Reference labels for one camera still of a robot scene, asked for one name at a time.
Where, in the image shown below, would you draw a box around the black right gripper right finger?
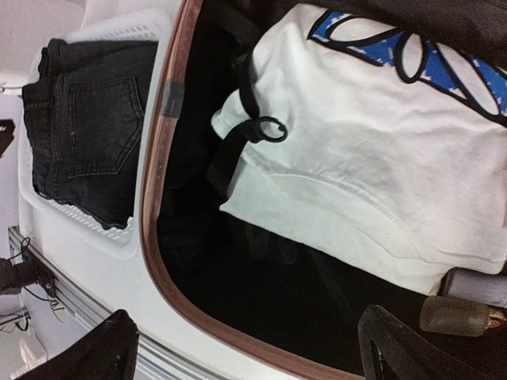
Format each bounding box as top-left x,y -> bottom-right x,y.
358,305 -> 496,379

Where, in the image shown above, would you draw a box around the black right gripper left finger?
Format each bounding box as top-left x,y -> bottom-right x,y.
23,310 -> 139,380

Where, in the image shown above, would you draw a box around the pink hard-shell suitcase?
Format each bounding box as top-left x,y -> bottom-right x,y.
140,0 -> 507,380

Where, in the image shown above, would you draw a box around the white cloth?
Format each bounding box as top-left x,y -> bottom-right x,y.
221,4 -> 506,295

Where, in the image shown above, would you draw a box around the dark jeans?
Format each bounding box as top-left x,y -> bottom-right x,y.
22,39 -> 158,230

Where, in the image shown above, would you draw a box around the small translucent amber bottle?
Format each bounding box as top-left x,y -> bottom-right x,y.
419,296 -> 490,337

